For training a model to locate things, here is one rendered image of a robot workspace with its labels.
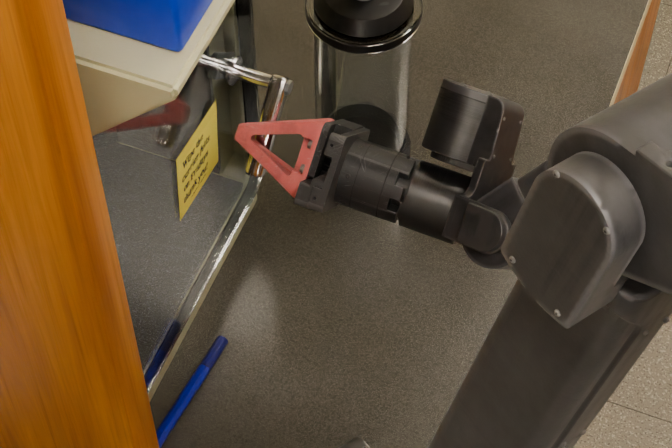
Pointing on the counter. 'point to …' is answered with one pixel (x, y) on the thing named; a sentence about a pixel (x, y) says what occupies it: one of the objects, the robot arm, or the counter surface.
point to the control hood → (147, 58)
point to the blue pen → (190, 389)
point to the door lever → (277, 91)
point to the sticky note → (197, 160)
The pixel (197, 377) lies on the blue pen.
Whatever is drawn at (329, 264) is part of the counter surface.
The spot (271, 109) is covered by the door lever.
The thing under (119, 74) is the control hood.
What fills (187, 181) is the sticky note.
